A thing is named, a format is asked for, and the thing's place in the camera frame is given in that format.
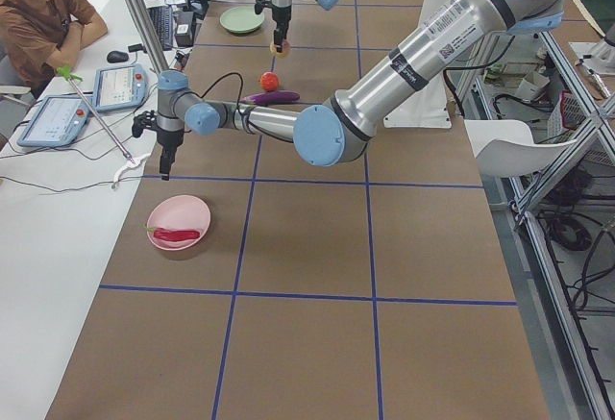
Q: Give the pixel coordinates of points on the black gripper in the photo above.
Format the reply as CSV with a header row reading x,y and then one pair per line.
x,y
280,17
168,139

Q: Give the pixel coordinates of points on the yellow pink peach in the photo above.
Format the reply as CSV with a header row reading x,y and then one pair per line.
x,y
280,50

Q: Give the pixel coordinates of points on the purple eggplant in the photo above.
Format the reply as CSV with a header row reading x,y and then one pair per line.
x,y
279,97

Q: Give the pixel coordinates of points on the red chili pepper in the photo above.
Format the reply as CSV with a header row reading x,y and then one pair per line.
x,y
172,235

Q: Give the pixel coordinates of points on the green plate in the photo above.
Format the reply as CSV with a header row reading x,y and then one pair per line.
x,y
241,20

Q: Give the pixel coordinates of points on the red pomegranate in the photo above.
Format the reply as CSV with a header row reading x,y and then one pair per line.
x,y
269,81

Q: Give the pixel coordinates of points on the pink plate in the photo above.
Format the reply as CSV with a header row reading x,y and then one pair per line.
x,y
181,212

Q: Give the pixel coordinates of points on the far blue teach pendant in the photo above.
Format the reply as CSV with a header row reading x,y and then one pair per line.
x,y
119,87

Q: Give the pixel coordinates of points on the blue teach pendant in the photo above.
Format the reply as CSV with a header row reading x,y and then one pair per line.
x,y
57,122
119,87

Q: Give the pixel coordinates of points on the black computer mouse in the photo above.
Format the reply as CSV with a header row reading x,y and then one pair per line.
x,y
116,56

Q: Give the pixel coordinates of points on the near blue teach pendant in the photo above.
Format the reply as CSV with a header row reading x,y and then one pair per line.
x,y
57,122

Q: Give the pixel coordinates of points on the black keyboard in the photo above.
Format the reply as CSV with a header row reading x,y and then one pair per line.
x,y
163,21

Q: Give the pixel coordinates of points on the man in brown shirt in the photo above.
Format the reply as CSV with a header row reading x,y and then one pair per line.
x,y
41,36

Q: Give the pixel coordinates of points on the white chair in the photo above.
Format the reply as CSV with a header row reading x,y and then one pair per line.
x,y
506,148

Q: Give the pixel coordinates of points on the metal rod green handle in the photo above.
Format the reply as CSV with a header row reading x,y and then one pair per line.
x,y
65,72

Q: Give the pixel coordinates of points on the aluminium frame post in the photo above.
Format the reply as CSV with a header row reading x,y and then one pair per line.
x,y
147,33

